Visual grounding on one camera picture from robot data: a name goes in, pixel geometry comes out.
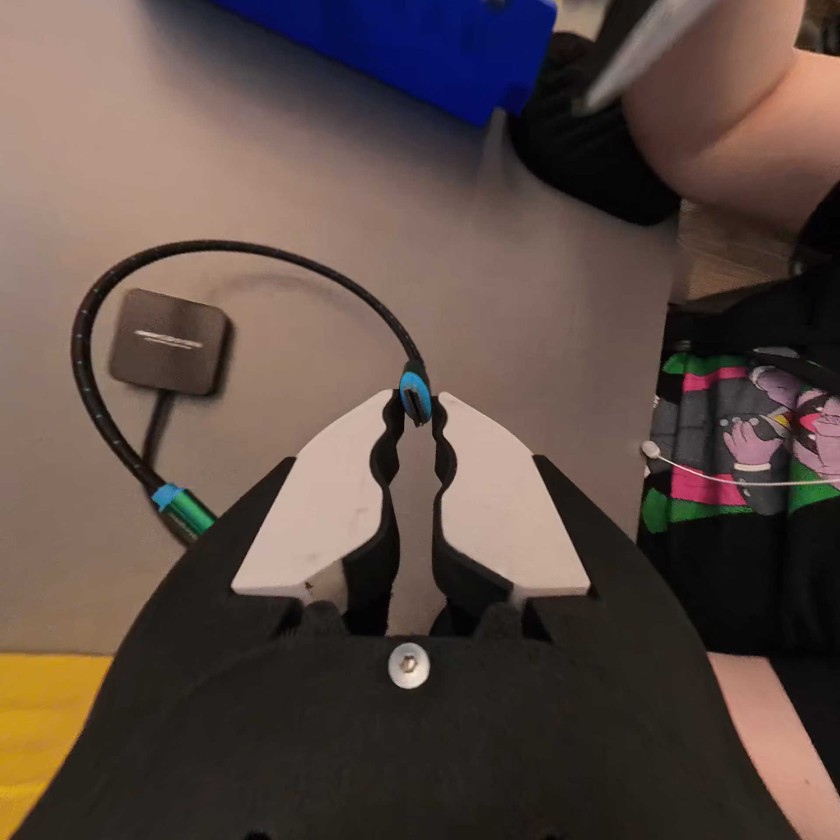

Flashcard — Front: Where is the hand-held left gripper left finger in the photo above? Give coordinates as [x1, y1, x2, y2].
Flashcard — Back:
[231, 388, 403, 634]

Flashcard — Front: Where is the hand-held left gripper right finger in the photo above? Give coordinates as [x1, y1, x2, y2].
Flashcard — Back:
[430, 392, 592, 634]

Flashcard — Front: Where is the black braided hdmi cable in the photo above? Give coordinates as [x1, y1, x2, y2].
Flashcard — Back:
[71, 239, 435, 547]

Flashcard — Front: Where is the blue plastic bin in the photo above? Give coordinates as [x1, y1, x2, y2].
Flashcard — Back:
[209, 0, 559, 127]

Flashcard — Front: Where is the grey square hdmi adapter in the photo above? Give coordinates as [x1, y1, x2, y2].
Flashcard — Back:
[107, 287, 235, 463]

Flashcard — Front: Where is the person's left forearm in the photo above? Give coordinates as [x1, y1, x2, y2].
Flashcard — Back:
[705, 653, 840, 840]

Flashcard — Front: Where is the person's right forearm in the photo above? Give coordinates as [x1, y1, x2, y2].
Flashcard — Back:
[620, 45, 840, 234]

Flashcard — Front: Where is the person's black printed shirt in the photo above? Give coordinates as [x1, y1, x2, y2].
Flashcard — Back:
[635, 190, 840, 658]

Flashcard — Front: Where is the yellow plastic bin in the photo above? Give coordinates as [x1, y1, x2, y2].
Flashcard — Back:
[0, 653, 118, 840]

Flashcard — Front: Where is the thin white cord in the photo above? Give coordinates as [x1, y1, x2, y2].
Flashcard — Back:
[642, 440, 840, 490]

